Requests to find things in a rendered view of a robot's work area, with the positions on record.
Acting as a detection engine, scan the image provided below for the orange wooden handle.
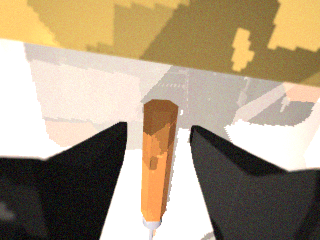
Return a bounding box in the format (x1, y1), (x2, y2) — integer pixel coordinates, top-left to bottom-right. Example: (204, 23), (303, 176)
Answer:
(140, 99), (179, 240)

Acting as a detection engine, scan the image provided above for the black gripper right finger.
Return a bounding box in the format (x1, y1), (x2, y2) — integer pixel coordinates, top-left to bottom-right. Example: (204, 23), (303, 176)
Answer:
(189, 125), (320, 240)

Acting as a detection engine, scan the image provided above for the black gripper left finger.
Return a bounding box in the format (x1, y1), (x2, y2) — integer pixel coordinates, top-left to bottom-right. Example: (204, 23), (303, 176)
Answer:
(0, 121), (128, 240)

